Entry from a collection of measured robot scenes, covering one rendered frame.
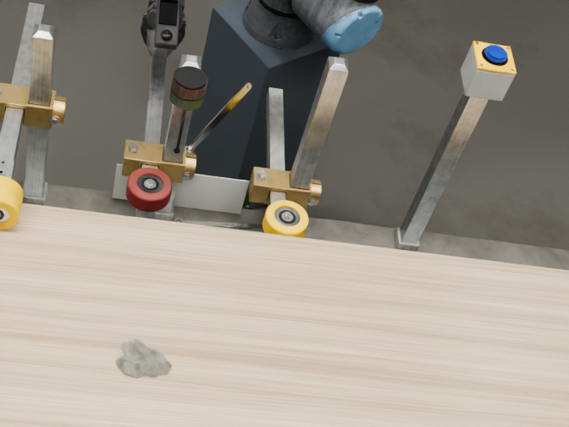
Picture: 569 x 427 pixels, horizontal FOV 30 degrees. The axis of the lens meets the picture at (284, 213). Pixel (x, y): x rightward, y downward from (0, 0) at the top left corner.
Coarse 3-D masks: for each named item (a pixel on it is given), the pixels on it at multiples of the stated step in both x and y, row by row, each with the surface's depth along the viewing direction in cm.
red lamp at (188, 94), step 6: (186, 66) 181; (192, 66) 181; (174, 72) 179; (204, 72) 181; (174, 84) 178; (174, 90) 179; (180, 90) 178; (186, 90) 177; (192, 90) 177; (198, 90) 178; (204, 90) 179; (180, 96) 178; (186, 96) 178; (192, 96) 178; (198, 96) 179
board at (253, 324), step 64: (0, 256) 173; (64, 256) 176; (128, 256) 179; (192, 256) 182; (256, 256) 185; (320, 256) 188; (384, 256) 191; (448, 256) 194; (0, 320) 165; (64, 320) 168; (128, 320) 170; (192, 320) 173; (256, 320) 176; (320, 320) 179; (384, 320) 182; (448, 320) 185; (512, 320) 188; (0, 384) 158; (64, 384) 161; (128, 384) 163; (192, 384) 165; (256, 384) 168; (320, 384) 170; (384, 384) 173; (448, 384) 176; (512, 384) 179
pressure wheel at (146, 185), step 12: (144, 168) 191; (132, 180) 189; (144, 180) 190; (156, 180) 191; (168, 180) 191; (132, 192) 187; (144, 192) 188; (156, 192) 189; (168, 192) 189; (132, 204) 189; (144, 204) 188; (156, 204) 188
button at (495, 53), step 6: (486, 48) 182; (492, 48) 182; (498, 48) 183; (486, 54) 182; (492, 54) 181; (498, 54) 182; (504, 54) 182; (492, 60) 181; (498, 60) 181; (504, 60) 182
